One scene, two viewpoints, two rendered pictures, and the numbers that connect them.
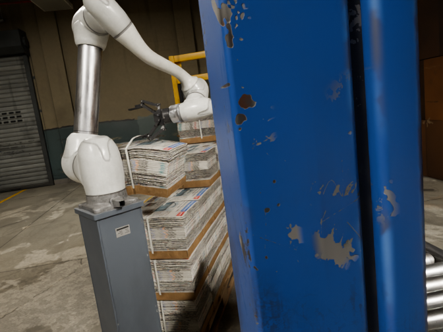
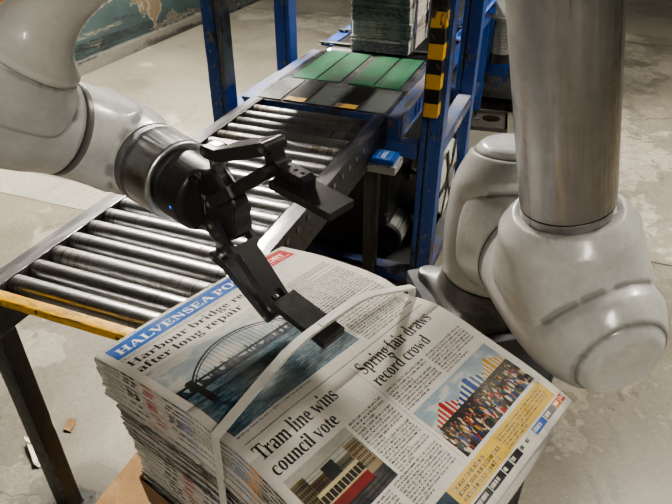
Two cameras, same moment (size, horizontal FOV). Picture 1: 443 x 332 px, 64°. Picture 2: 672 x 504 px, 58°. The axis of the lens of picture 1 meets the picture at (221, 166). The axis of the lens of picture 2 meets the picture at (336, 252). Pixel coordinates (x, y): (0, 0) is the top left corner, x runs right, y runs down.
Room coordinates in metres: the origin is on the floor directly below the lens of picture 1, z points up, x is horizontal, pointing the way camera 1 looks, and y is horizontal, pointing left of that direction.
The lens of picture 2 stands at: (2.19, 0.62, 1.61)
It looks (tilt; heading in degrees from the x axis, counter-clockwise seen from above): 34 degrees down; 208
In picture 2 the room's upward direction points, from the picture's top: straight up
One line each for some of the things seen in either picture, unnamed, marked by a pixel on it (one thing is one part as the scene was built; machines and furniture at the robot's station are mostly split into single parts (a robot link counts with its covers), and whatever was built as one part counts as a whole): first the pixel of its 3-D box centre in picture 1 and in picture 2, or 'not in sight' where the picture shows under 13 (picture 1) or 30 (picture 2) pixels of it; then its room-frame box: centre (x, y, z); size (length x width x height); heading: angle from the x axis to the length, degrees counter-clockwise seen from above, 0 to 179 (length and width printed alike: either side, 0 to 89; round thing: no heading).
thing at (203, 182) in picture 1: (188, 180); not in sight; (2.40, 0.24, 0.86); 0.38 x 0.29 x 0.04; 78
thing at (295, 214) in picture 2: not in sight; (308, 216); (0.92, -0.14, 0.74); 1.34 x 0.05 x 0.12; 6
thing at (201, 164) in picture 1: (186, 167); not in sight; (2.41, 0.24, 0.95); 0.38 x 0.29 x 0.23; 78
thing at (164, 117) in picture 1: (163, 116); (213, 200); (1.77, 0.26, 1.32); 0.09 x 0.07 x 0.08; 76
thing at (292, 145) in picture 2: not in sight; (278, 146); (0.62, -0.43, 0.77); 0.47 x 0.05 x 0.05; 96
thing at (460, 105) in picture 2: not in sight; (349, 167); (-0.07, -0.51, 0.38); 0.94 x 0.69 x 0.63; 96
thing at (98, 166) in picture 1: (99, 163); (505, 212); (1.39, 0.48, 1.17); 0.18 x 0.16 x 0.22; 39
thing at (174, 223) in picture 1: (192, 248); not in sight; (2.28, 0.27, 0.42); 1.17 x 0.39 x 0.83; 166
